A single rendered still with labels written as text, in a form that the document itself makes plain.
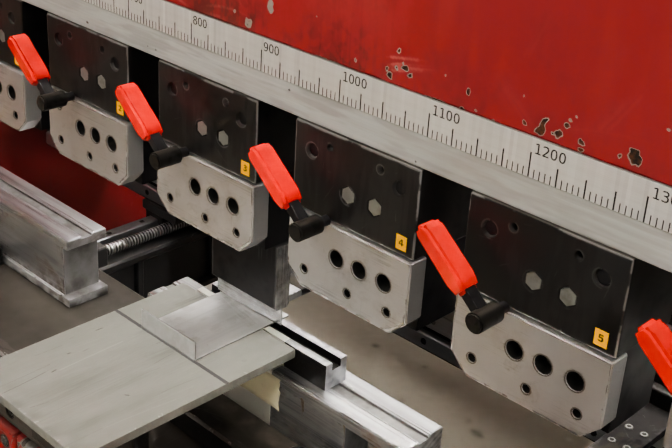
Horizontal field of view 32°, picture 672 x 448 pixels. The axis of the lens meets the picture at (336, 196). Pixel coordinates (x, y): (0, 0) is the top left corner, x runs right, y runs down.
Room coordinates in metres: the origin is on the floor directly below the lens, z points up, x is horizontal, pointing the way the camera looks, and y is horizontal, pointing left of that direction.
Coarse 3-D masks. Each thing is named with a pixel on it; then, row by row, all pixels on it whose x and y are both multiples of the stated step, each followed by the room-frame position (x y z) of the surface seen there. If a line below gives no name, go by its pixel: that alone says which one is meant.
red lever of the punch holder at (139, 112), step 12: (132, 84) 1.10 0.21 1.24; (120, 96) 1.09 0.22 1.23; (132, 96) 1.09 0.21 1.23; (132, 108) 1.08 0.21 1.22; (144, 108) 1.08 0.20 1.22; (132, 120) 1.08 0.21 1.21; (144, 120) 1.07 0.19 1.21; (156, 120) 1.08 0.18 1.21; (144, 132) 1.07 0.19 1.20; (156, 132) 1.07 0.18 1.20; (156, 144) 1.06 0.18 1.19; (156, 156) 1.05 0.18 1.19; (168, 156) 1.05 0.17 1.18; (180, 156) 1.06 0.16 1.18; (156, 168) 1.05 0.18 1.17
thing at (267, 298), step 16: (224, 256) 1.09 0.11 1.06; (240, 256) 1.07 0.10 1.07; (256, 256) 1.05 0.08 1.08; (272, 256) 1.04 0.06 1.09; (224, 272) 1.09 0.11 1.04; (240, 272) 1.07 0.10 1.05; (256, 272) 1.05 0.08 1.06; (272, 272) 1.04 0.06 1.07; (288, 272) 1.05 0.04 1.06; (224, 288) 1.10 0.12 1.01; (240, 288) 1.07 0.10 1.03; (256, 288) 1.05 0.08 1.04; (272, 288) 1.04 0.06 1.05; (288, 288) 1.05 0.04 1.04; (256, 304) 1.07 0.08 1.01; (272, 304) 1.04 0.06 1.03; (272, 320) 1.05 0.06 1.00
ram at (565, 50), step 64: (64, 0) 1.23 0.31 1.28; (192, 0) 1.08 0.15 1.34; (256, 0) 1.02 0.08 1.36; (320, 0) 0.96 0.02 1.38; (384, 0) 0.91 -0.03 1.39; (448, 0) 0.87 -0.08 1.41; (512, 0) 0.83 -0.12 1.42; (576, 0) 0.80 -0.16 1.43; (640, 0) 0.76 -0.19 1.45; (192, 64) 1.08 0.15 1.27; (384, 64) 0.91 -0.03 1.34; (448, 64) 0.87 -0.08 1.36; (512, 64) 0.83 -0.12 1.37; (576, 64) 0.79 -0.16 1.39; (640, 64) 0.76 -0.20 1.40; (384, 128) 0.91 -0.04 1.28; (512, 128) 0.82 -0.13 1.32; (576, 128) 0.78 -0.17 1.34; (640, 128) 0.75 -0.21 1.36; (512, 192) 0.82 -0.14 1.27; (640, 256) 0.74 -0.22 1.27
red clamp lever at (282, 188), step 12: (264, 144) 0.97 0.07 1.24; (252, 156) 0.96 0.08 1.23; (264, 156) 0.95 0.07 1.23; (276, 156) 0.96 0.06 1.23; (264, 168) 0.95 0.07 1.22; (276, 168) 0.95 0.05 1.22; (264, 180) 0.95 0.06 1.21; (276, 180) 0.94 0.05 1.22; (288, 180) 0.95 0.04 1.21; (276, 192) 0.94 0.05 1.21; (288, 192) 0.94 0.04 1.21; (288, 204) 0.93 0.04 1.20; (300, 204) 0.94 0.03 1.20; (300, 216) 0.93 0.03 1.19; (312, 216) 0.93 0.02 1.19; (324, 216) 0.94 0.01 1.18; (300, 228) 0.91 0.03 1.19; (312, 228) 0.92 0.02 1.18; (300, 240) 0.91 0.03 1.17
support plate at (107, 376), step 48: (192, 288) 1.11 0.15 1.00; (96, 336) 1.00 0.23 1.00; (144, 336) 1.01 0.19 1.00; (0, 384) 0.91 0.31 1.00; (48, 384) 0.91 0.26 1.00; (96, 384) 0.92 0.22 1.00; (144, 384) 0.92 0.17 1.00; (192, 384) 0.93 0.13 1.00; (240, 384) 0.95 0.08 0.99; (48, 432) 0.84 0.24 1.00; (96, 432) 0.85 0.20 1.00; (144, 432) 0.86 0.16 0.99
